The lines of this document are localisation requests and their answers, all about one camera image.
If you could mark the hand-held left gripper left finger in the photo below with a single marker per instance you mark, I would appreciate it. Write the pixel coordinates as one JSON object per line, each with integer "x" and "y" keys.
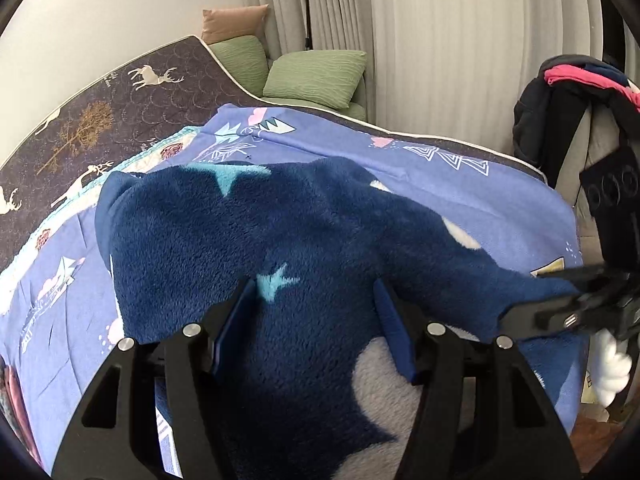
{"x": 232, "y": 325}

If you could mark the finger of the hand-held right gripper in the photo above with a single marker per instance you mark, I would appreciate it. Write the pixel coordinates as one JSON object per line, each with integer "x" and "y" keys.
{"x": 535, "y": 315}
{"x": 575, "y": 272}

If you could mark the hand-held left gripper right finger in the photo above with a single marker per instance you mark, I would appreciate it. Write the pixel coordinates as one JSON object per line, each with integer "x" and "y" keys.
{"x": 397, "y": 332}

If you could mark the navy star-print fleece garment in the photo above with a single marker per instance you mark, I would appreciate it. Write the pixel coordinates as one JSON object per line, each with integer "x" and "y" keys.
{"x": 280, "y": 240}

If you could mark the person's right hand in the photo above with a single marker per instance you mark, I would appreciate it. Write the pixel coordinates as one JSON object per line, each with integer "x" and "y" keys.
{"x": 612, "y": 370}

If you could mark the black jacket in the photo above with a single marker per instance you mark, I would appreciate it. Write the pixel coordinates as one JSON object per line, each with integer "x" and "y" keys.
{"x": 535, "y": 115}

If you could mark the pink garment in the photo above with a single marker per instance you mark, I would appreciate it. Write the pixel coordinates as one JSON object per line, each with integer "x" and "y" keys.
{"x": 585, "y": 80}

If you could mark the blue printed blanket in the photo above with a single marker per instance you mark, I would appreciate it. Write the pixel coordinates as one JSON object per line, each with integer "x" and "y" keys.
{"x": 450, "y": 180}

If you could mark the grey curtain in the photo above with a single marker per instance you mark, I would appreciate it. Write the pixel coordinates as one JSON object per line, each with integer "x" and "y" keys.
{"x": 450, "y": 45}

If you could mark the dark deer-print mattress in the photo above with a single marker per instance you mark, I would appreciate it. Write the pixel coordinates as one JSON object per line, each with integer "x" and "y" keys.
{"x": 115, "y": 115}

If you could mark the large green pillow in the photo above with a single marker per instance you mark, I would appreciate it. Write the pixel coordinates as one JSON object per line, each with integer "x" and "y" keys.
{"x": 315, "y": 77}

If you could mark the small green pillow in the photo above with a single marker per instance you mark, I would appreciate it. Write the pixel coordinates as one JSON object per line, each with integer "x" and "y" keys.
{"x": 240, "y": 62}

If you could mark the tan pillow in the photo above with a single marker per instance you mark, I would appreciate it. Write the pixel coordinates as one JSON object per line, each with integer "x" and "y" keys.
{"x": 232, "y": 22}

